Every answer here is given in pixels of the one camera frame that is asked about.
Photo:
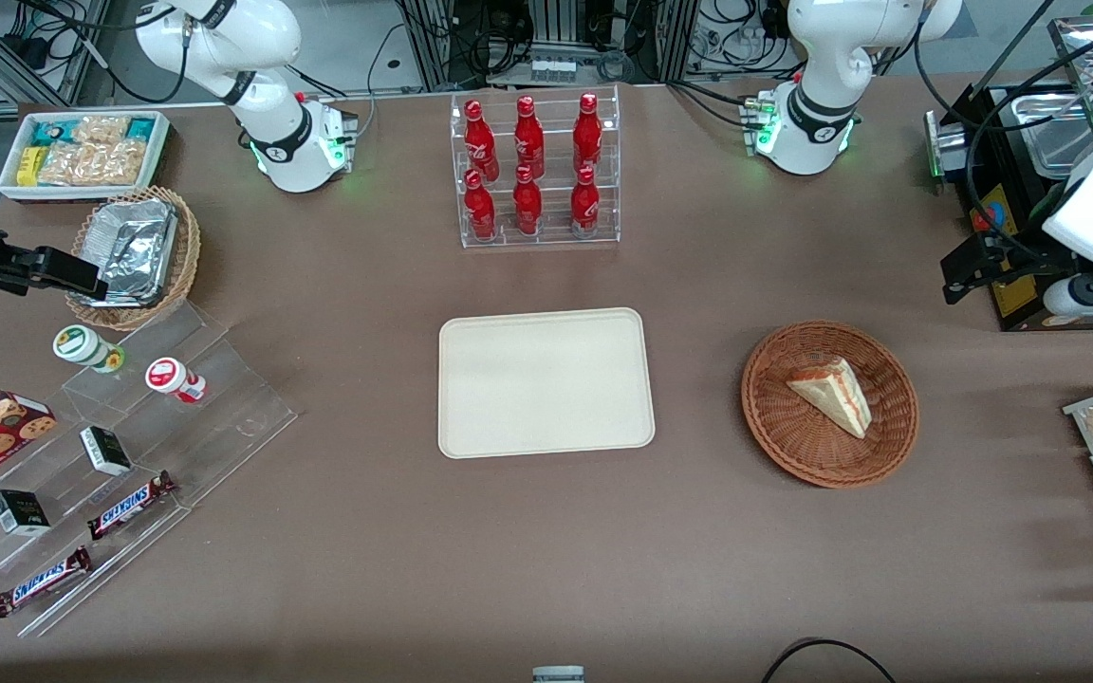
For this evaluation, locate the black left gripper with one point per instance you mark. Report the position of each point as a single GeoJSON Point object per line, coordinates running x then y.
{"type": "Point", "coordinates": [1020, 260]}

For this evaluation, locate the triangular sandwich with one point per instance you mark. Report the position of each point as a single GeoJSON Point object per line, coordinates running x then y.
{"type": "Point", "coordinates": [836, 394]}

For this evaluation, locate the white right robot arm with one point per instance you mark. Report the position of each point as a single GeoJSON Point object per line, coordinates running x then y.
{"type": "Point", "coordinates": [267, 38]}

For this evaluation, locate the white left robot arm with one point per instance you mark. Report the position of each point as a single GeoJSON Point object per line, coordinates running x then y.
{"type": "Point", "coordinates": [817, 57]}

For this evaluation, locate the light wicker basket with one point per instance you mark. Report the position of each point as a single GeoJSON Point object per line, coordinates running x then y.
{"type": "Point", "coordinates": [188, 256]}

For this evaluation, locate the brown wicker basket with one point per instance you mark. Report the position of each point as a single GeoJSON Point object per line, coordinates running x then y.
{"type": "Point", "coordinates": [793, 436]}

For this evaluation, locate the beige plastic tray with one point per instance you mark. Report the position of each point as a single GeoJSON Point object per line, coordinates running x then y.
{"type": "Point", "coordinates": [546, 384]}

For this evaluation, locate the black hot food display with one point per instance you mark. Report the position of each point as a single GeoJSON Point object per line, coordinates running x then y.
{"type": "Point", "coordinates": [1016, 294]}

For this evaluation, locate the green lid yogurt cup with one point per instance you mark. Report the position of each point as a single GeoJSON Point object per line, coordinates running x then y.
{"type": "Point", "coordinates": [82, 345]}

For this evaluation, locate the white rectangular snack bin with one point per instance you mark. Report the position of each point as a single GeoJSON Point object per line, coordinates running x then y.
{"type": "Point", "coordinates": [15, 188]}

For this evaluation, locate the aluminium foil container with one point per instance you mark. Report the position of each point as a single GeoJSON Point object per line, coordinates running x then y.
{"type": "Point", "coordinates": [134, 249]}

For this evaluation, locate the yellow snack packet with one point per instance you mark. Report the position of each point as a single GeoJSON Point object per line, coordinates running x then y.
{"type": "Point", "coordinates": [31, 164]}

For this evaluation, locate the clear cracker bag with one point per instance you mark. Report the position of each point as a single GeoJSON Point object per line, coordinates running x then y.
{"type": "Point", "coordinates": [102, 128]}
{"type": "Point", "coordinates": [96, 164]}

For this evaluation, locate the silver box green light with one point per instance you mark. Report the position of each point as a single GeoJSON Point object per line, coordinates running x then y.
{"type": "Point", "coordinates": [945, 147]}

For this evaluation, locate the teal snack packet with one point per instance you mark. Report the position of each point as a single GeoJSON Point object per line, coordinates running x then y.
{"type": "Point", "coordinates": [140, 128]}
{"type": "Point", "coordinates": [53, 131]}

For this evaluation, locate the steel food pan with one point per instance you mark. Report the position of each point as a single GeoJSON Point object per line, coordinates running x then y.
{"type": "Point", "coordinates": [1045, 123]}

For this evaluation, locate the red lid yogurt cup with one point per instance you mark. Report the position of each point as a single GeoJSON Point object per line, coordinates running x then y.
{"type": "Point", "coordinates": [172, 378]}

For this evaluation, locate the small black box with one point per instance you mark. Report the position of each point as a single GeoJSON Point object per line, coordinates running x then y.
{"type": "Point", "coordinates": [105, 451]}
{"type": "Point", "coordinates": [19, 512]}

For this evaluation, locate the clear acrylic stepped stand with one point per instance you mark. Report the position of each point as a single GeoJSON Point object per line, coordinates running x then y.
{"type": "Point", "coordinates": [224, 417]}

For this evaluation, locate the Snickers chocolate bar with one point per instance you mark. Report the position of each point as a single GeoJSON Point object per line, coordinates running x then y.
{"type": "Point", "coordinates": [42, 581]}
{"type": "Point", "coordinates": [129, 506]}

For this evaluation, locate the red cola bottle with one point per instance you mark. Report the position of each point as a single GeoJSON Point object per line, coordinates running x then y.
{"type": "Point", "coordinates": [480, 209]}
{"type": "Point", "coordinates": [527, 204]}
{"type": "Point", "coordinates": [584, 204]}
{"type": "Point", "coordinates": [478, 138]}
{"type": "Point", "coordinates": [587, 133]}
{"type": "Point", "coordinates": [528, 138]}

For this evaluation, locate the clear acrylic bottle rack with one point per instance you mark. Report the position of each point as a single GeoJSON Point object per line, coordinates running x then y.
{"type": "Point", "coordinates": [556, 237]}

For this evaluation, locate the white power strip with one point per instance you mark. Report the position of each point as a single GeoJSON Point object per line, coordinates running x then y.
{"type": "Point", "coordinates": [552, 70]}

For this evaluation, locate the small grey device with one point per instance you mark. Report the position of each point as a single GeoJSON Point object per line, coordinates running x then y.
{"type": "Point", "coordinates": [558, 674]}

